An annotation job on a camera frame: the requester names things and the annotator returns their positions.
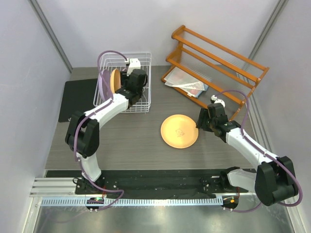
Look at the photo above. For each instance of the black mat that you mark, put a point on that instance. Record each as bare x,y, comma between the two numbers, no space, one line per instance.
77,96

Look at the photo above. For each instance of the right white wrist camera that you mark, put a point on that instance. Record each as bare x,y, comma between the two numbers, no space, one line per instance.
215,99

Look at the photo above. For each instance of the yellow bear plate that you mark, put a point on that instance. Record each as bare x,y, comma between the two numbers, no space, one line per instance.
179,131

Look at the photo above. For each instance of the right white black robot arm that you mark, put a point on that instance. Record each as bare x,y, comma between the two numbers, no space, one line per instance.
274,179

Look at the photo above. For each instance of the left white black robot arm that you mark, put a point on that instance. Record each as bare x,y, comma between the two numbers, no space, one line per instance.
83,134

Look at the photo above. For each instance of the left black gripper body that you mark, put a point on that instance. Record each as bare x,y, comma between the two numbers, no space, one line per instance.
124,79

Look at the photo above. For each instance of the aluminium slotted rail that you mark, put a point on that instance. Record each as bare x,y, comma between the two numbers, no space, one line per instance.
92,202

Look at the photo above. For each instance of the orange wooden shelf rack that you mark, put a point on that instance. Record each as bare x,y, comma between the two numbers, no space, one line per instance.
220,68

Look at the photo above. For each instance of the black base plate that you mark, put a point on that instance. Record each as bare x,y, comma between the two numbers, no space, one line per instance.
153,184

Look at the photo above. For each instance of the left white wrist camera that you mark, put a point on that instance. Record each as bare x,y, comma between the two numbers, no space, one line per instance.
131,64

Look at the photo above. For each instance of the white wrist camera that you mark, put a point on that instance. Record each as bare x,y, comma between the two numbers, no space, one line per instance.
131,64
215,99

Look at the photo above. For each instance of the white wire dish rack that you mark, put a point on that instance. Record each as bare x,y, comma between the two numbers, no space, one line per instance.
113,60

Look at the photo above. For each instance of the orange plate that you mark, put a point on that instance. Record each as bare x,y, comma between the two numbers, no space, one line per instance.
115,80

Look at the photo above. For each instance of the purple plate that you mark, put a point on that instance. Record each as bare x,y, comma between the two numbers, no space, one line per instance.
104,85

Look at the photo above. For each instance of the clear plastic zip bag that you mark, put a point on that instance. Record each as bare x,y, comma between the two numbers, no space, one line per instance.
180,79

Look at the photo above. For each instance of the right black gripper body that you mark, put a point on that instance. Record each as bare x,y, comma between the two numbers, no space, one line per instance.
210,124

